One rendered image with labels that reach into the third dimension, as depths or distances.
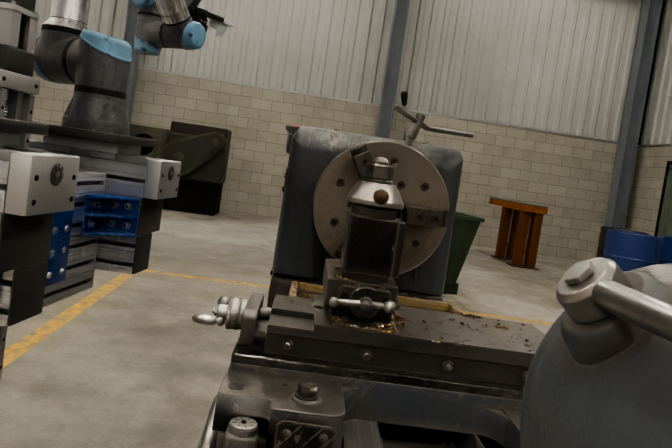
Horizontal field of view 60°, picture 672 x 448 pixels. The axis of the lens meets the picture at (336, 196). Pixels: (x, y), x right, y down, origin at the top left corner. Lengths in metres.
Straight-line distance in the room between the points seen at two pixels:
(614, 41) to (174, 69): 8.58
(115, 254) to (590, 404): 1.29
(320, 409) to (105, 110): 0.99
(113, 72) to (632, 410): 1.37
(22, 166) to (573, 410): 0.83
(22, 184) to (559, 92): 11.90
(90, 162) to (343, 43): 10.28
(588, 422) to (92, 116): 1.33
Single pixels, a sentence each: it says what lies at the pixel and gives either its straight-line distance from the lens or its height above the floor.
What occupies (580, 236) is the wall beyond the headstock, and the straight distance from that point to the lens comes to 12.68.
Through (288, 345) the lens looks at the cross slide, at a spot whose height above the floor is 0.94.
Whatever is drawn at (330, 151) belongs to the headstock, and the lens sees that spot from 1.49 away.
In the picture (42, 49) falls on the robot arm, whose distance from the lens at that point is 1.61.
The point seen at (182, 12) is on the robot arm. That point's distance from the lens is 1.69.
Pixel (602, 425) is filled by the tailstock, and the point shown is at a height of 1.09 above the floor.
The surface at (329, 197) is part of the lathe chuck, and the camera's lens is 1.33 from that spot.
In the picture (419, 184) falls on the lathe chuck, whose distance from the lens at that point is 1.35.
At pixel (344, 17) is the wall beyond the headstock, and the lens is 11.64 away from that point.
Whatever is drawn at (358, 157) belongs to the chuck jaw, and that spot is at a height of 1.19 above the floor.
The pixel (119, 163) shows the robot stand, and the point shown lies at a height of 1.10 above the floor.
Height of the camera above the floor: 1.17
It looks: 3 degrees down
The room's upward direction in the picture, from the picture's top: 8 degrees clockwise
